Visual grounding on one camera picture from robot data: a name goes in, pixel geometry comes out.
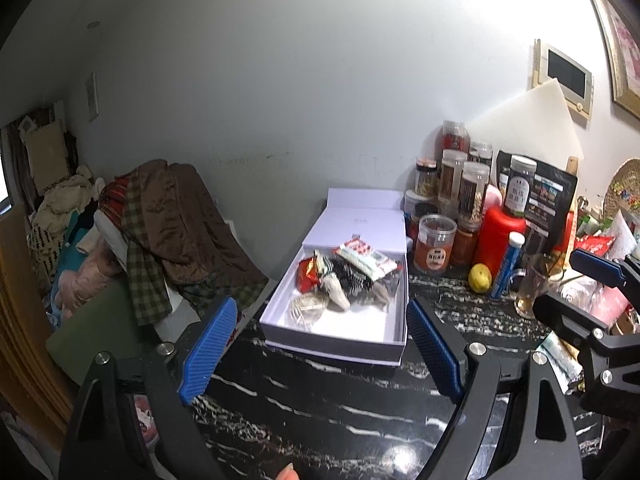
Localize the clear jar orange label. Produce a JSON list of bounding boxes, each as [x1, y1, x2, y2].
[[413, 214, 457, 275]]

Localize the trash bin with pink bag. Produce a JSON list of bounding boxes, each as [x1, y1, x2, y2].
[[134, 394, 160, 450]]

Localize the black stand-up pouch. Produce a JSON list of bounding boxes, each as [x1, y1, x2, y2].
[[496, 151, 577, 257]]

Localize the green plaid cloth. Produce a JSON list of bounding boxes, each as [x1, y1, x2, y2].
[[122, 170, 171, 326]]

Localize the pile of clothes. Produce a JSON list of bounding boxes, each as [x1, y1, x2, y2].
[[27, 166, 122, 330]]

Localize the blue effervescent tablet tube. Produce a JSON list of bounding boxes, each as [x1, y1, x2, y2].
[[489, 232, 525, 299]]

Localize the clear zip bag with snacks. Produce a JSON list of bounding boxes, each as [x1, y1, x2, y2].
[[370, 271, 401, 311]]

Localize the green sofa cushion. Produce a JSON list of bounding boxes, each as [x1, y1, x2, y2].
[[46, 280, 143, 386]]

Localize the dark jar white label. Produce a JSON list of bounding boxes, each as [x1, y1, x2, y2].
[[503, 155, 537, 218]]

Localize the red white sachet strip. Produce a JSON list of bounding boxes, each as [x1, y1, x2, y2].
[[335, 238, 398, 282]]

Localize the wooden folding boards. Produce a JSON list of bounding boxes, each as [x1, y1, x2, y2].
[[0, 205, 73, 451]]

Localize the tall jar grain contents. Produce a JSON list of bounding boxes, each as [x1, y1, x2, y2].
[[458, 162, 489, 228]]

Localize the wall switch plate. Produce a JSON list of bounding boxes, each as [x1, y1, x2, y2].
[[85, 72, 100, 122]]

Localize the small jar pink lid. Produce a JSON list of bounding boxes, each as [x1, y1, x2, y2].
[[414, 158, 438, 200]]

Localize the yellow lemon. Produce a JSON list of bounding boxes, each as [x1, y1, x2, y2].
[[468, 263, 492, 294]]

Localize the pink plastic bag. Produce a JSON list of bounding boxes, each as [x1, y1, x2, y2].
[[560, 275, 629, 328]]

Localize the tall jar brown contents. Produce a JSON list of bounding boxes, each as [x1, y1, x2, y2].
[[438, 148, 468, 204]]

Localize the tall jar red contents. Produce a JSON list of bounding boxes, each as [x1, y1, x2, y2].
[[440, 120, 471, 153]]

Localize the woven straw plate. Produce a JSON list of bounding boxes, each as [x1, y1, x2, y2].
[[603, 158, 640, 218]]

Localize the bag of cream rope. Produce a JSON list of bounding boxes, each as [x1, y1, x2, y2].
[[288, 292, 330, 332]]

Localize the white tissue packet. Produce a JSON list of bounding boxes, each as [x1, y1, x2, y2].
[[536, 332, 584, 394]]

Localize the green patterned packet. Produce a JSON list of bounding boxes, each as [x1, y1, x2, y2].
[[314, 250, 332, 281]]

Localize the red gold snack packet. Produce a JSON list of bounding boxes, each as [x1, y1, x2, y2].
[[296, 256, 320, 294]]

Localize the glass mug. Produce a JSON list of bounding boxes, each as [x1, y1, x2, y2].
[[512, 254, 564, 320]]

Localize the gold framed picture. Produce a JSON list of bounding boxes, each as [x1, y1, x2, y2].
[[591, 0, 639, 118]]

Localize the small framed chalkboard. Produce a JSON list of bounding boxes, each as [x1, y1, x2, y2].
[[532, 39, 593, 120]]

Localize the white open gift box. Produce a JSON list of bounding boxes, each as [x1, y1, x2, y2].
[[259, 188, 409, 366]]

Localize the red canister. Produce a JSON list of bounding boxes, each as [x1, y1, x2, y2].
[[473, 206, 526, 278]]

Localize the black white checkered cloth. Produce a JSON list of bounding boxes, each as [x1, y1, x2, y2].
[[319, 255, 373, 312]]

